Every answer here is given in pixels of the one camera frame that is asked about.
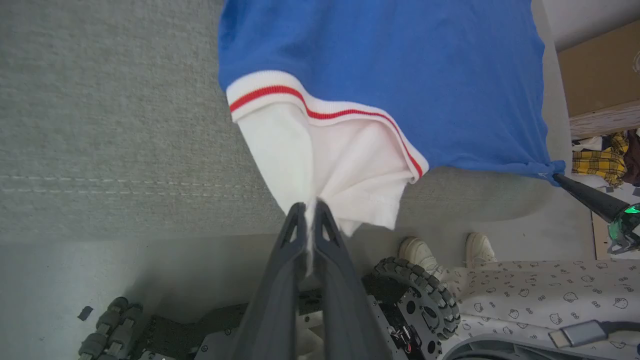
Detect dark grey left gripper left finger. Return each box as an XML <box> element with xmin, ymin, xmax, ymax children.
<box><xmin>232</xmin><ymin>201</ymin><xmax>308</xmax><ymax>360</ymax></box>

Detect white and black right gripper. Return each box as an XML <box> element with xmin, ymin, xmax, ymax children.
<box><xmin>552</xmin><ymin>173</ymin><xmax>640</xmax><ymax>256</ymax></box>

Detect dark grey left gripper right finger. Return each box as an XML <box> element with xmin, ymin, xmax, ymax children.
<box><xmin>313</xmin><ymin>200</ymin><xmax>393</xmax><ymax>360</ymax></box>

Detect blue shirt with white sleeves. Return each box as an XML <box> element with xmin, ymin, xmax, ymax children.
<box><xmin>217</xmin><ymin>0</ymin><xmax>567</xmax><ymax>238</ymax></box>

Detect yellow plaid garment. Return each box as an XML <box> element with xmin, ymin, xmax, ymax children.
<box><xmin>571</xmin><ymin>132</ymin><xmax>630</xmax><ymax>187</ymax></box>

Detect dark red garment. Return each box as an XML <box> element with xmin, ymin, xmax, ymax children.
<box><xmin>622</xmin><ymin>129</ymin><xmax>640</xmax><ymax>187</ymax></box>

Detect white crumpled garment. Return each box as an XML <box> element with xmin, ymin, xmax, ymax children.
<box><xmin>572</xmin><ymin>136</ymin><xmax>608</xmax><ymax>152</ymax></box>

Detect pale wooden board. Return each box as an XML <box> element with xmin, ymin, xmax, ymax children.
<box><xmin>569</xmin><ymin>99</ymin><xmax>640</xmax><ymax>141</ymax></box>

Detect black rubber robot wheel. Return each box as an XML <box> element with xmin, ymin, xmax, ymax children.
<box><xmin>372</xmin><ymin>256</ymin><xmax>462</xmax><ymax>342</ymax></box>

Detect white sneaker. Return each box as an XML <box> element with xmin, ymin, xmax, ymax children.
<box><xmin>464</xmin><ymin>232</ymin><xmax>497</xmax><ymax>269</ymax></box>
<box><xmin>398</xmin><ymin>236</ymin><xmax>447</xmax><ymax>282</ymax></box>

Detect white cat print trousers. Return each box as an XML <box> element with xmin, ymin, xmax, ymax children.
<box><xmin>440</xmin><ymin>258</ymin><xmax>640</xmax><ymax>360</ymax></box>

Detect brown cardboard box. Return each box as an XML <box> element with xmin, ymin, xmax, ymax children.
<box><xmin>556</xmin><ymin>20</ymin><xmax>640</xmax><ymax>119</ymax></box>

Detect grey roller robot wheel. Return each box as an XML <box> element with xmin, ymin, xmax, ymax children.
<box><xmin>77</xmin><ymin>296</ymin><xmax>147</xmax><ymax>360</ymax></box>

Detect grey fabric sofa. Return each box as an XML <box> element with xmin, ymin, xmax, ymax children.
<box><xmin>0</xmin><ymin>0</ymin><xmax>573</xmax><ymax>246</ymax></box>

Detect grey usb plug cable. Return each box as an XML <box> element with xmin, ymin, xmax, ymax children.
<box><xmin>548</xmin><ymin>320</ymin><xmax>640</xmax><ymax>349</ymax></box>

